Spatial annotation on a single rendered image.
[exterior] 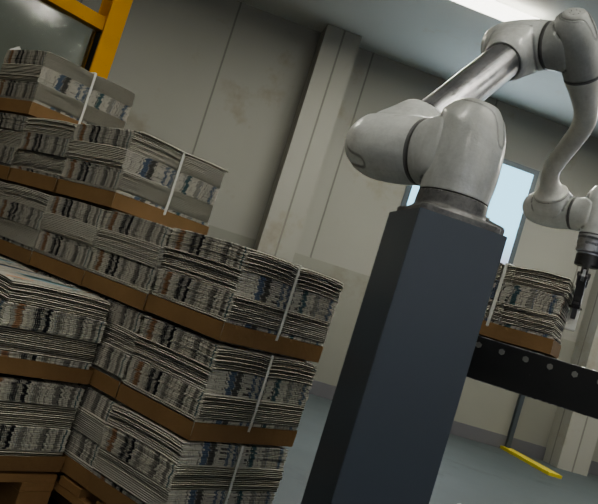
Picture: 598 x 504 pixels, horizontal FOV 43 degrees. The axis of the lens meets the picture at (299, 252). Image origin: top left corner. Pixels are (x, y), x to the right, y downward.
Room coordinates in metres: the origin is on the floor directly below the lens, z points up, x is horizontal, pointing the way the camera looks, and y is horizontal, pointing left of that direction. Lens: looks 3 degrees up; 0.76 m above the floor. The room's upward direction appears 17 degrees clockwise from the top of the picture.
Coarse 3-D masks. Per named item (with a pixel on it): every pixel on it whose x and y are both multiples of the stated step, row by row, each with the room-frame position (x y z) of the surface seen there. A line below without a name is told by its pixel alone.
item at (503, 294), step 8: (512, 272) 2.23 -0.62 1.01; (496, 280) 2.25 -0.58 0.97; (504, 280) 2.24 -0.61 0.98; (496, 288) 2.25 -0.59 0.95; (504, 288) 2.23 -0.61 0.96; (504, 296) 2.23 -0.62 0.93; (488, 304) 2.24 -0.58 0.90; (496, 304) 2.23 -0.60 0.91; (504, 304) 2.22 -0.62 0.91; (488, 312) 2.24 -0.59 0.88; (496, 312) 2.23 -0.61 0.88; (496, 320) 2.23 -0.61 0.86
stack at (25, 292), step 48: (0, 288) 1.80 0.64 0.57; (48, 288) 1.84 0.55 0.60; (0, 336) 1.78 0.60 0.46; (48, 336) 1.87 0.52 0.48; (96, 336) 1.97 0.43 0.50; (0, 384) 1.80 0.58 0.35; (48, 384) 1.90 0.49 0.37; (0, 432) 1.83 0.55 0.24; (48, 432) 1.93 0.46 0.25; (0, 480) 1.86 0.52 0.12; (48, 480) 1.96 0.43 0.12
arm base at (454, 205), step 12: (420, 192) 1.61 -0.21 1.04; (432, 192) 1.58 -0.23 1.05; (444, 192) 1.57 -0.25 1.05; (420, 204) 1.55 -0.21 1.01; (432, 204) 1.53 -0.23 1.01; (444, 204) 1.56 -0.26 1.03; (456, 204) 1.56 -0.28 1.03; (468, 204) 1.56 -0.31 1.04; (480, 204) 1.57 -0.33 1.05; (456, 216) 1.55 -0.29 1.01; (468, 216) 1.56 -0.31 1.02; (480, 216) 1.58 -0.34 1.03; (492, 228) 1.56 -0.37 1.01
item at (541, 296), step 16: (528, 272) 2.22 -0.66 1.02; (544, 272) 2.19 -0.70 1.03; (512, 288) 2.22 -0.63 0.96; (528, 288) 2.20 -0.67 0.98; (544, 288) 2.19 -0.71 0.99; (560, 288) 2.17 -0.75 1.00; (512, 304) 2.22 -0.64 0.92; (528, 304) 2.20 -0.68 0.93; (544, 304) 2.18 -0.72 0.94; (560, 304) 2.16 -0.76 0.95; (512, 320) 2.21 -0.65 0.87; (528, 320) 2.20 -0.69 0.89; (544, 320) 2.17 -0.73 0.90; (560, 320) 2.26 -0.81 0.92; (544, 336) 2.17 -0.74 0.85; (560, 336) 2.39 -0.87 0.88
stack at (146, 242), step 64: (0, 256) 2.42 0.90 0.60; (64, 256) 2.19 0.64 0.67; (128, 256) 1.99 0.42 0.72; (192, 256) 1.86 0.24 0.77; (256, 256) 1.75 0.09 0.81; (128, 320) 1.95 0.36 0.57; (256, 320) 1.79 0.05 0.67; (320, 320) 1.97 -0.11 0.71; (128, 384) 1.90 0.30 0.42; (192, 384) 1.76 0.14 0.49; (256, 384) 1.86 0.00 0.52; (128, 448) 1.84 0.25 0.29; (192, 448) 1.75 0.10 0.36; (256, 448) 1.92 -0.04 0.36
